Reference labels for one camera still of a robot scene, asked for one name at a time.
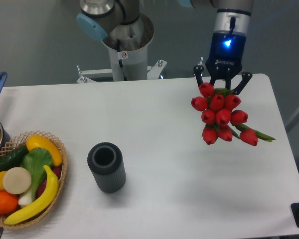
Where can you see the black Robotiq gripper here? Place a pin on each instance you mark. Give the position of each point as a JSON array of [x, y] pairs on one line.
[[225, 61]]

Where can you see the red tulip bouquet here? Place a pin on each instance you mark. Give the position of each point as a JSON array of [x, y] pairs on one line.
[[218, 107]]

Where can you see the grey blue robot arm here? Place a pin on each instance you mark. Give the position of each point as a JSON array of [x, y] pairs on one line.
[[233, 16]]

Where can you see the dark grey ribbed vase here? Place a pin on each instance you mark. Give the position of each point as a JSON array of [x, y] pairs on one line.
[[105, 161]]

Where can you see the purple red vegetable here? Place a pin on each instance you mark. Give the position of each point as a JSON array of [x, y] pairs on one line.
[[57, 171]]

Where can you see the yellow squash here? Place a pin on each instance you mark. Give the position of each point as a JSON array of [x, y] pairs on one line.
[[37, 141]]

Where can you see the green bok choy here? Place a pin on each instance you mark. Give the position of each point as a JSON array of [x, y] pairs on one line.
[[34, 163]]

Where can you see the woven wicker basket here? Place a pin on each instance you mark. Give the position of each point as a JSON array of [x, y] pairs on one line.
[[19, 141]]

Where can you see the yellow banana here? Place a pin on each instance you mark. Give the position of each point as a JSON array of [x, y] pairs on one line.
[[40, 204]]

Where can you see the green cucumber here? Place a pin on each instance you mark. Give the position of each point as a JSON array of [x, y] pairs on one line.
[[13, 158]]

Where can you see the beige round disc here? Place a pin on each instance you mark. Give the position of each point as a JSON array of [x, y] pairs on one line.
[[17, 180]]

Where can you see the orange fruit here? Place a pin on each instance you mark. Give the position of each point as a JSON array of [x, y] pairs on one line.
[[8, 203]]

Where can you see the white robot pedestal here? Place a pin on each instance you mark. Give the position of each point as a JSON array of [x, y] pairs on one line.
[[127, 46]]

